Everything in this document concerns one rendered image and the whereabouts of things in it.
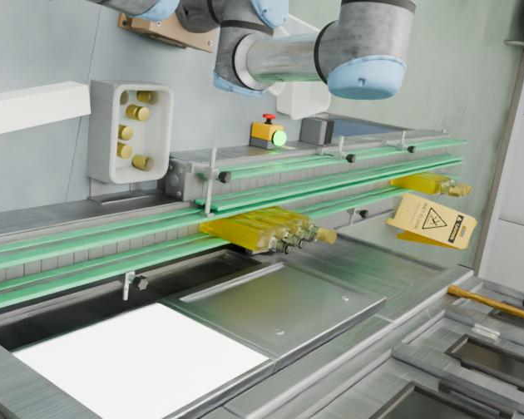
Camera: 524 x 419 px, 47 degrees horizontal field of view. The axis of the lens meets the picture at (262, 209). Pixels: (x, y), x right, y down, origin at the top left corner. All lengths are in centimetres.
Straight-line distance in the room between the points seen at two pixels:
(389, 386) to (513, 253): 622
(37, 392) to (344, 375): 89
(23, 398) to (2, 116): 87
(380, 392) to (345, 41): 68
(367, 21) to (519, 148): 637
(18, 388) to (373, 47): 70
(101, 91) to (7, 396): 103
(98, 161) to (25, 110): 23
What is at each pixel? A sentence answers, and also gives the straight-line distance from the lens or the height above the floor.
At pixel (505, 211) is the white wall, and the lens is 739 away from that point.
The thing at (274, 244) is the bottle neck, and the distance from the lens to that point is 145.
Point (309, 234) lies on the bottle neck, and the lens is 153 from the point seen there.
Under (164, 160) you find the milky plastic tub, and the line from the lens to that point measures 149.
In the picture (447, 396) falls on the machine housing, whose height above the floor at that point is 159.
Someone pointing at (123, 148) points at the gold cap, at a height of 81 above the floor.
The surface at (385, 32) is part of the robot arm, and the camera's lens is 96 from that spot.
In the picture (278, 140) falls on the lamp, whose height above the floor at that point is 85.
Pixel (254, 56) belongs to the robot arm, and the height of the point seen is 112.
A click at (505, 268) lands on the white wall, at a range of 751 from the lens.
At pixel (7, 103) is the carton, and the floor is 81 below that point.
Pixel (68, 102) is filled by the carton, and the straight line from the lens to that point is 132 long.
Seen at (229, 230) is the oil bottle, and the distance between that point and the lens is 151.
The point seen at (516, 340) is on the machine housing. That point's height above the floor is 162.
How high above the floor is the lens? 188
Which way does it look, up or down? 34 degrees down
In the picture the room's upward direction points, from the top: 108 degrees clockwise
